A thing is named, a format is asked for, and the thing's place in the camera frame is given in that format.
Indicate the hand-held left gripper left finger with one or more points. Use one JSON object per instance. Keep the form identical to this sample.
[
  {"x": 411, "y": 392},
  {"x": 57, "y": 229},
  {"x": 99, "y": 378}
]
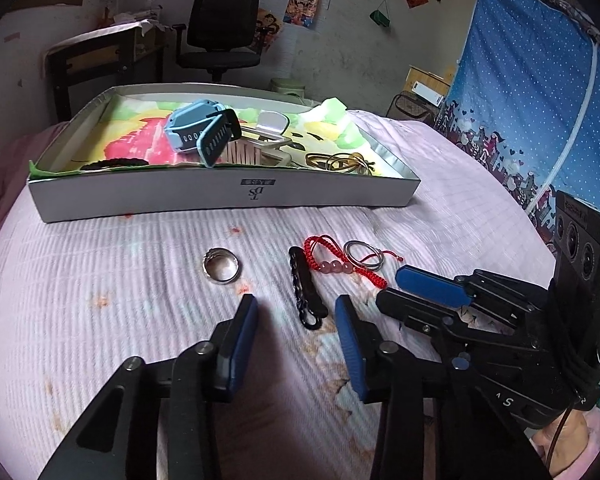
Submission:
[{"x": 242, "y": 345}]

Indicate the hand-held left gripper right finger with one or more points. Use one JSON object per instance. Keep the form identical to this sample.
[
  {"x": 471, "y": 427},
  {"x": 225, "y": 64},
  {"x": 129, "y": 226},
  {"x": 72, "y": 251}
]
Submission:
[{"x": 351, "y": 355}]

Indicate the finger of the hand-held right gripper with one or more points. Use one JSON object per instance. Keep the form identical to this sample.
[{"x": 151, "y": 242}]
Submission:
[
  {"x": 410, "y": 310},
  {"x": 430, "y": 282}
]

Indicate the white cardboard box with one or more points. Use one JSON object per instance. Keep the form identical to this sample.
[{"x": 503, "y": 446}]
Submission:
[{"x": 180, "y": 192}]

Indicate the person's right hand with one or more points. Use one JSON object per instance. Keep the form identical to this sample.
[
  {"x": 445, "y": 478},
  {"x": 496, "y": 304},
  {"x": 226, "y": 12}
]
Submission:
[{"x": 575, "y": 440}]

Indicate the blue dotted curtain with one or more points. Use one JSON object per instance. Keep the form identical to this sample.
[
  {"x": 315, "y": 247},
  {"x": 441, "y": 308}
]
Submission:
[{"x": 530, "y": 85}]

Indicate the wooden cabinet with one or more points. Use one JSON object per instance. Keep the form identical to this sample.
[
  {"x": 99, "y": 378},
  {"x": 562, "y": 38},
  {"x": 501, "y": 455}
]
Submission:
[{"x": 427, "y": 85}]

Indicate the green trash bin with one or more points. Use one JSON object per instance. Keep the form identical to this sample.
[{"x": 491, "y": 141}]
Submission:
[{"x": 288, "y": 87}]

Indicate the colourful paper lining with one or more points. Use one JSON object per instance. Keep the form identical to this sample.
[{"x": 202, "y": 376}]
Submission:
[{"x": 130, "y": 130}]

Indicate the green hanging pouch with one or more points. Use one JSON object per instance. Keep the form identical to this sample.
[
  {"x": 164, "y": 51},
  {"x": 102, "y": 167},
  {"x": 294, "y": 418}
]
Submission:
[{"x": 380, "y": 18}]

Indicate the black office chair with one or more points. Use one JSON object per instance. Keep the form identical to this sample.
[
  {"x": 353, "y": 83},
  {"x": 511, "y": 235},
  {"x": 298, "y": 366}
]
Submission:
[{"x": 220, "y": 20}]

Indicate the dark wooden desk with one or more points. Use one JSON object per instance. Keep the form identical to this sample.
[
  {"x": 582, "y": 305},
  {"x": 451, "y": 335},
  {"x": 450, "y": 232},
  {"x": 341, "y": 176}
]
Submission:
[{"x": 95, "y": 40}]

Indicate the papers on desk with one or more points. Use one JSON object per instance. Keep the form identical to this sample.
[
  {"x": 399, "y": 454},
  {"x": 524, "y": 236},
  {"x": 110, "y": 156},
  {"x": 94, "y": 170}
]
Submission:
[{"x": 132, "y": 15}]

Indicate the orange cartoon wall poster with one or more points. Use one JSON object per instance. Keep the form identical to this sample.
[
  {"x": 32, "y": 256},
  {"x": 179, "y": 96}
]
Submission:
[{"x": 267, "y": 30}]

